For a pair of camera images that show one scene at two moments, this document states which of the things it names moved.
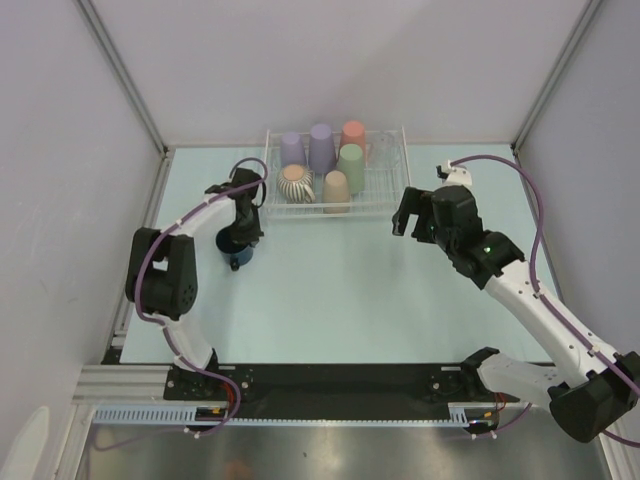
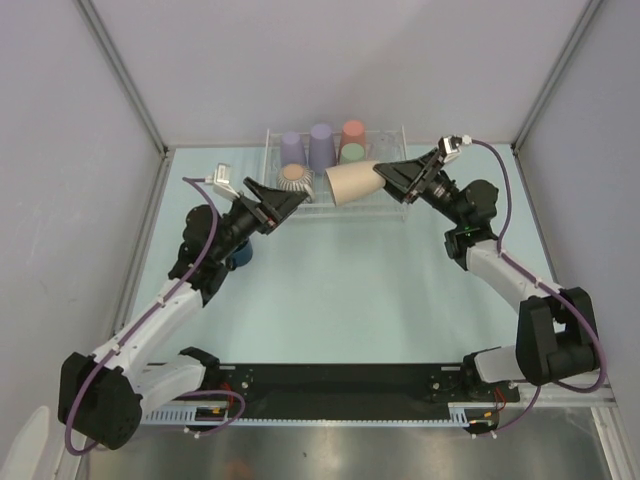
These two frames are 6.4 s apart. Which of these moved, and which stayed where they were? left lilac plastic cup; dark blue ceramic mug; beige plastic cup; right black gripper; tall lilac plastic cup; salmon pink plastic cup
Moved: right black gripper; beige plastic cup
Stayed: dark blue ceramic mug; tall lilac plastic cup; salmon pink plastic cup; left lilac plastic cup
